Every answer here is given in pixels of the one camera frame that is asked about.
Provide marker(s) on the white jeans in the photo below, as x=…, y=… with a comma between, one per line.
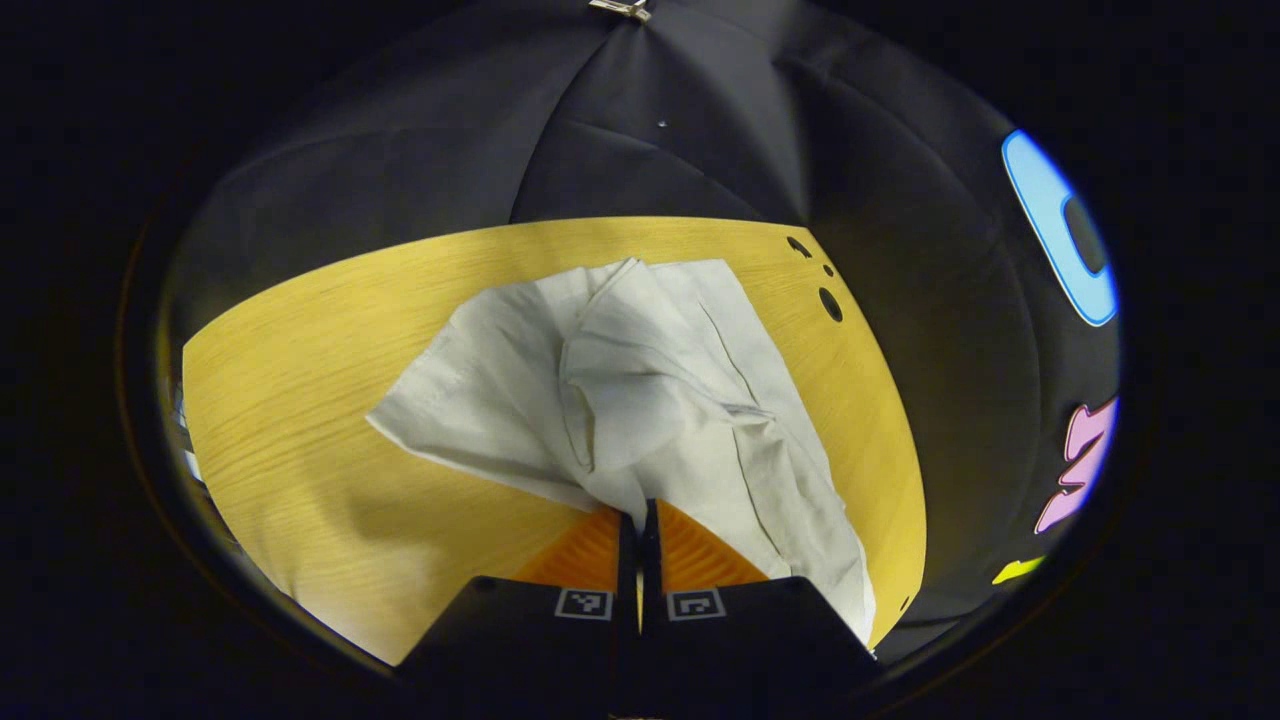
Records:
x=650, y=380

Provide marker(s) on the small white clip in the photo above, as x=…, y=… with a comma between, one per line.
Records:
x=620, y=8

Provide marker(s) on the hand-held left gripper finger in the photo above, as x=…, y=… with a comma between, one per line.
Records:
x=650, y=570
x=628, y=570

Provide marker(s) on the black backdrop cloth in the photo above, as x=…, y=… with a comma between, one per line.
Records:
x=400, y=180

